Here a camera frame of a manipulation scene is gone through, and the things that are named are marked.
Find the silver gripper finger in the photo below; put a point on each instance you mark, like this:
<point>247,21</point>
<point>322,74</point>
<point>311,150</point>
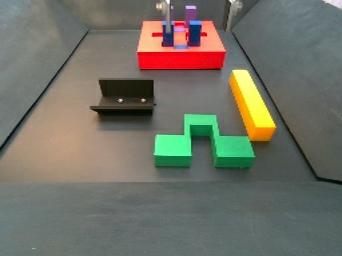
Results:
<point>235,6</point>
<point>163,6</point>

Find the long yellow block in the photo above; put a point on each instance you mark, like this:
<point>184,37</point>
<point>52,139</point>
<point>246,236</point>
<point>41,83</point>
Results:
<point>255,115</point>

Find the red slotted board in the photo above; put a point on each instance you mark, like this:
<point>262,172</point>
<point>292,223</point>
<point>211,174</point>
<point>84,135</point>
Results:
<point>205,56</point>

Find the purple U block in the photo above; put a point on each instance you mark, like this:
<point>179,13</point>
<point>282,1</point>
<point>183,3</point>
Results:
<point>189,16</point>

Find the dark blue U block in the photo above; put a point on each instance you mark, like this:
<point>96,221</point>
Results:
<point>193,33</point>

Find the green stepped block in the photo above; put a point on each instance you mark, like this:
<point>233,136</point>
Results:
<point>229,150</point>

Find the black angled bracket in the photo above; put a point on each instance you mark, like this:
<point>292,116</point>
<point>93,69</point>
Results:
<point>125,96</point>

